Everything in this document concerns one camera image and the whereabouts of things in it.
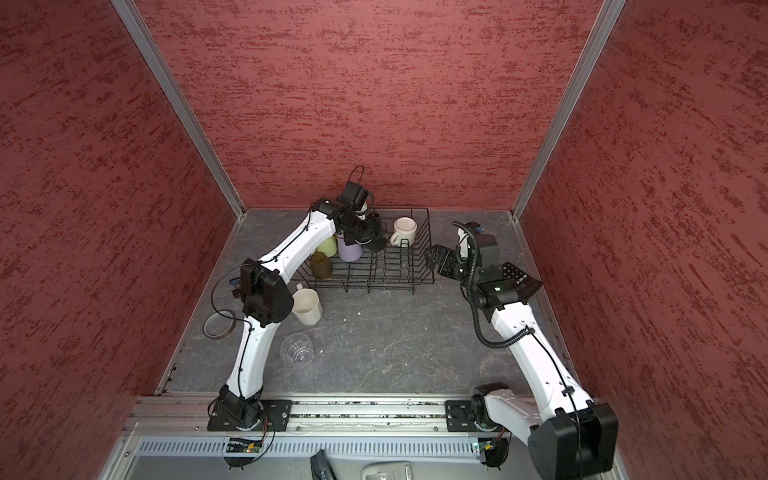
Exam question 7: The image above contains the lilac plastic cup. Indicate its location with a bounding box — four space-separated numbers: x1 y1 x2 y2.
337 237 363 262

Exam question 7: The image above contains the red inside white mug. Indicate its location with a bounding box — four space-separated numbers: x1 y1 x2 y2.
390 217 418 248

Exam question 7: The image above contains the pale green mug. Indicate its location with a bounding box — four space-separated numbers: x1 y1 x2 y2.
315 236 338 258

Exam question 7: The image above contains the olive green glass cup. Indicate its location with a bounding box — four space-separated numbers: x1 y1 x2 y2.
309 252 333 280

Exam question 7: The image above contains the clear glass cup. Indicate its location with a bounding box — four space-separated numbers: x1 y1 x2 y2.
280 333 315 365

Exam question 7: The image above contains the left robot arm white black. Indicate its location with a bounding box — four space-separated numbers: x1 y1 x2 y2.
207 179 388 432

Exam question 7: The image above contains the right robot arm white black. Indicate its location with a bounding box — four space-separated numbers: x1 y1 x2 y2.
427 221 619 479

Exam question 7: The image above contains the black calculator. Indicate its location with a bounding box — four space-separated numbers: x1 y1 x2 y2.
502 262 543 302

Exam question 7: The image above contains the cream white mug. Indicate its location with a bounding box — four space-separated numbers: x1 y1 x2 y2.
292 284 323 326

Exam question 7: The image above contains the grey device at bottom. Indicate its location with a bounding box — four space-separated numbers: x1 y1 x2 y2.
361 461 414 480

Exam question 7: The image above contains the black object at bottom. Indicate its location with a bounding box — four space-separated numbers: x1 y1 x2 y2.
310 450 337 480

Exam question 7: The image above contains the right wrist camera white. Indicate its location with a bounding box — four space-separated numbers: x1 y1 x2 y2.
457 221 483 258

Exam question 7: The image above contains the black wire dish rack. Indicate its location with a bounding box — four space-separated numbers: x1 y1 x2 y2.
292 208 434 294

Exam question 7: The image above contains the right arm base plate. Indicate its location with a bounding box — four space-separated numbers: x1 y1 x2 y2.
445 397 529 438

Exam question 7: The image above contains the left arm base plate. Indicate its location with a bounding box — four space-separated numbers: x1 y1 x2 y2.
206 400 292 434

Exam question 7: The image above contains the aluminium rail frame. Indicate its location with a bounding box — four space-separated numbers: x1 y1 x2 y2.
100 393 537 479

